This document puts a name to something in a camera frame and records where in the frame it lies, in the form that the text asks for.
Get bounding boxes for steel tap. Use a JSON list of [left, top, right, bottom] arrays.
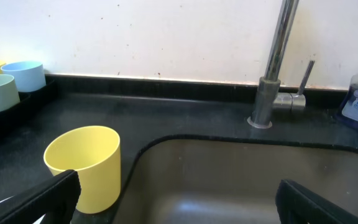
[[247, 0, 316, 129]]

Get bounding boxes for steel sink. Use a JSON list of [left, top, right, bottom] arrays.
[[110, 134, 358, 224]]

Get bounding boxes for black tray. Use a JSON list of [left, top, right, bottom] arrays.
[[0, 76, 58, 153]]

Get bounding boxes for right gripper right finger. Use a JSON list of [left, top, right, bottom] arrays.
[[275, 179, 358, 224]]

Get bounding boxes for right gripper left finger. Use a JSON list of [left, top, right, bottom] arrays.
[[0, 169, 82, 224]]

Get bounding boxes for blue cup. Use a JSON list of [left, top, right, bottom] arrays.
[[1, 60, 47, 93]]

